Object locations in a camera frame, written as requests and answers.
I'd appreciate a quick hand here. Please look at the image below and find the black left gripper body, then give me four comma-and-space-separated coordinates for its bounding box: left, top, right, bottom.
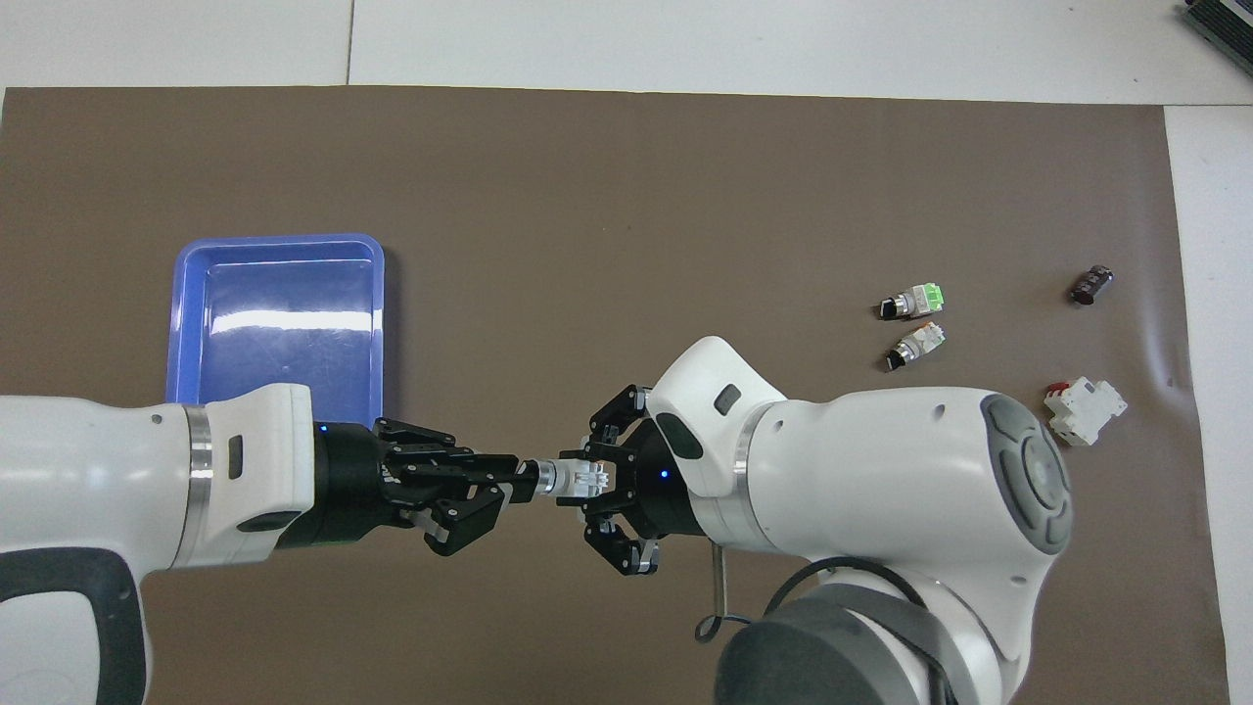
277, 421, 398, 551

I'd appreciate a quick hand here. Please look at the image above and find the white green selector switch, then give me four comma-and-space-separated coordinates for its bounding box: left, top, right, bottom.
874, 283, 950, 323

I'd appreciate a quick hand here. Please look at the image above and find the white circuit breaker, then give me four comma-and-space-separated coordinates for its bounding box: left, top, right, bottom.
1043, 377, 1129, 448

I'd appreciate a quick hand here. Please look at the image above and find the grey ribbed device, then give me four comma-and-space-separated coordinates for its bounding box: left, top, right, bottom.
1180, 0, 1253, 77

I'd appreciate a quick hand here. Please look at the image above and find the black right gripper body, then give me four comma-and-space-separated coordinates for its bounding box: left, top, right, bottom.
626, 416, 708, 541

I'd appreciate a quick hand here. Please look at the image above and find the small black terminal block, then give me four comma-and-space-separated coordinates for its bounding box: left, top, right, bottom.
1068, 263, 1116, 307

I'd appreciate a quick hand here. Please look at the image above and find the blue plastic tray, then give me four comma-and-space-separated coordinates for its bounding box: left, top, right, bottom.
164, 233, 386, 426

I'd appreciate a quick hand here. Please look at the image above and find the brown table mat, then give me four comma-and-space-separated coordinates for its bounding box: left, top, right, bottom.
0, 86, 1232, 705

